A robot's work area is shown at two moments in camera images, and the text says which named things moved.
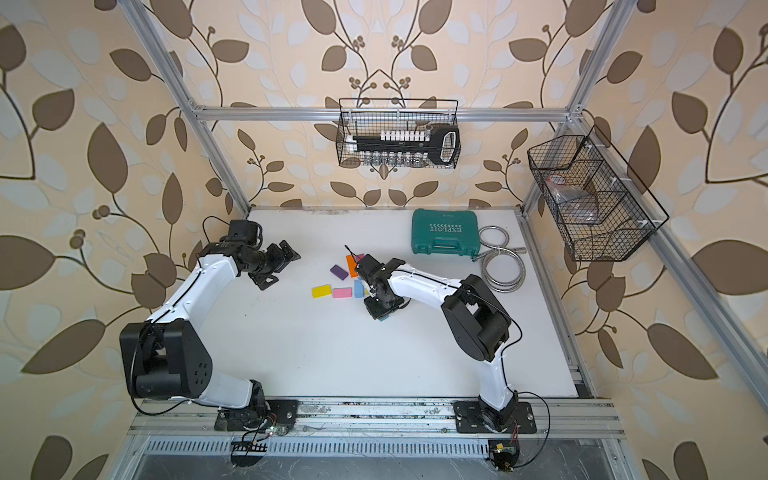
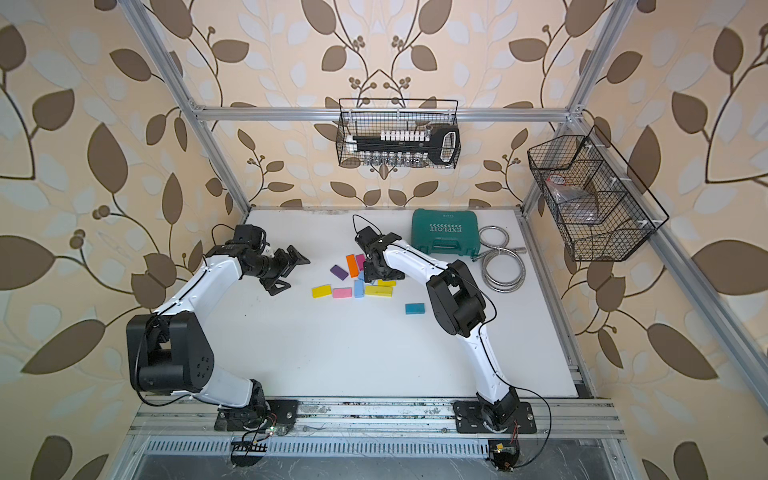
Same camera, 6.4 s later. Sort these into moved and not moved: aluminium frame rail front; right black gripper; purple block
Moved: right black gripper
Not moved: purple block; aluminium frame rail front
